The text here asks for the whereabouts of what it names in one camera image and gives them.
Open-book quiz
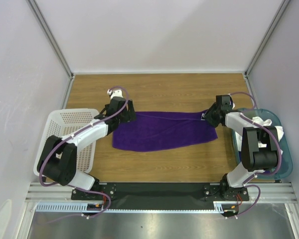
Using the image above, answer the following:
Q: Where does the aluminium corner post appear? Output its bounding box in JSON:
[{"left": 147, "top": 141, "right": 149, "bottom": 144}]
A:
[
  {"left": 244, "top": 0, "right": 292, "bottom": 78},
  {"left": 26, "top": 0, "right": 73, "bottom": 79}
]

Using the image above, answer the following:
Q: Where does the white perforated plastic basket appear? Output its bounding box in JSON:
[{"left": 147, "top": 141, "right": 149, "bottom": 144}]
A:
[{"left": 33, "top": 108, "right": 100, "bottom": 178}]

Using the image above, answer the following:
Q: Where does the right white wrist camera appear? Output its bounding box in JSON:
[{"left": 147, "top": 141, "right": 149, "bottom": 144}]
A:
[{"left": 230, "top": 96, "right": 236, "bottom": 110}]

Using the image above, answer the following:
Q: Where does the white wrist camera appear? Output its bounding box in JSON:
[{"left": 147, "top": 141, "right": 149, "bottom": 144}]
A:
[
  {"left": 107, "top": 89, "right": 123, "bottom": 99},
  {"left": 230, "top": 96, "right": 236, "bottom": 110}
]

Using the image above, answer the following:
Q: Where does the purple towel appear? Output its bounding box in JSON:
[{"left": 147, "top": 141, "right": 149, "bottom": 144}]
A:
[{"left": 112, "top": 111, "right": 218, "bottom": 152}]

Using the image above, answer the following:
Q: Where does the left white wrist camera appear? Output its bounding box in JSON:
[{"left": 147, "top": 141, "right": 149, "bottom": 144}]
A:
[{"left": 107, "top": 89, "right": 123, "bottom": 99}]

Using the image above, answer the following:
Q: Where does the right aluminium corner post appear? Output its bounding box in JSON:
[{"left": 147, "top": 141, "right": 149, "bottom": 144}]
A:
[{"left": 244, "top": 0, "right": 292, "bottom": 78}]

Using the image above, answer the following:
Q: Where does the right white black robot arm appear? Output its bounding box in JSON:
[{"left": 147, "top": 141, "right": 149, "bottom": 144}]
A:
[{"left": 202, "top": 95, "right": 282, "bottom": 201}]

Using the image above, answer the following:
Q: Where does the teal translucent plastic tub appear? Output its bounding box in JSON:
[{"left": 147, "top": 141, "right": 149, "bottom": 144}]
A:
[{"left": 232, "top": 108, "right": 293, "bottom": 180}]

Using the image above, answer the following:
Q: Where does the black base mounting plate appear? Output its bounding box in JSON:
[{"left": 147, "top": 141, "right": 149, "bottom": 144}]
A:
[{"left": 71, "top": 182, "right": 249, "bottom": 210}]

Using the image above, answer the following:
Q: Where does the left aluminium corner post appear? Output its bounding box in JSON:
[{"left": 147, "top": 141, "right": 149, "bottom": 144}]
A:
[{"left": 26, "top": 0, "right": 73, "bottom": 79}]

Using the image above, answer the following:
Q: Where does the aluminium frame rail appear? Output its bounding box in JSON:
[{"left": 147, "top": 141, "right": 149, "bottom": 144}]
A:
[{"left": 25, "top": 183, "right": 72, "bottom": 202}]

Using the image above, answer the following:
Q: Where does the white towel in tub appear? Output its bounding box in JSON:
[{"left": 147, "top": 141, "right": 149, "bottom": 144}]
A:
[{"left": 233, "top": 116, "right": 284, "bottom": 152}]

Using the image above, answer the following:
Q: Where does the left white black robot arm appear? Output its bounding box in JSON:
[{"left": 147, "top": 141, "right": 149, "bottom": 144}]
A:
[{"left": 36, "top": 97, "right": 136, "bottom": 199}]

